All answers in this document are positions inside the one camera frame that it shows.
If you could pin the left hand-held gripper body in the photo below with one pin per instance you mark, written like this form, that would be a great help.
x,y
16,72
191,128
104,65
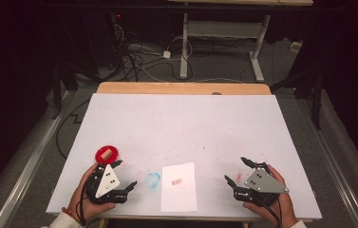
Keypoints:
x,y
107,182

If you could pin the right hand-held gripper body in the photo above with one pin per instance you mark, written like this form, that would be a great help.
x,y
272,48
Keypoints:
x,y
263,182

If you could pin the wooden stamp block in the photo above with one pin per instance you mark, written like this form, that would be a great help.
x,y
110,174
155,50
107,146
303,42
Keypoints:
x,y
106,155

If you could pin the person's left hand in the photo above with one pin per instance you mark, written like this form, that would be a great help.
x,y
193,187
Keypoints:
x,y
80,202

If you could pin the person's right hand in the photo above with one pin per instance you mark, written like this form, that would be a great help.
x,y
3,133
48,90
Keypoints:
x,y
281,212

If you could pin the white paper sheet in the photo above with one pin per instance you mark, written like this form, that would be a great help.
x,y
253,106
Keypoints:
x,y
178,196

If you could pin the black metal stand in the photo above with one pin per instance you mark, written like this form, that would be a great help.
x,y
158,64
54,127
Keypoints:
x,y
316,101

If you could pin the wooden table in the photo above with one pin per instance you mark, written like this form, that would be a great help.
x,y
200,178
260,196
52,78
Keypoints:
x,y
183,88

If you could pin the white power adapter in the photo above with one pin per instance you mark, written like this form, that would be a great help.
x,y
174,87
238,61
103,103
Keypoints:
x,y
166,54

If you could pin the aluminium floor rail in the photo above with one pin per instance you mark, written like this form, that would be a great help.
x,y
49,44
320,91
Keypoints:
x,y
335,171
31,164

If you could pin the white metal desk frame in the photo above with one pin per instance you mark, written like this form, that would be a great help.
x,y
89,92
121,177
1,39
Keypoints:
x,y
184,47

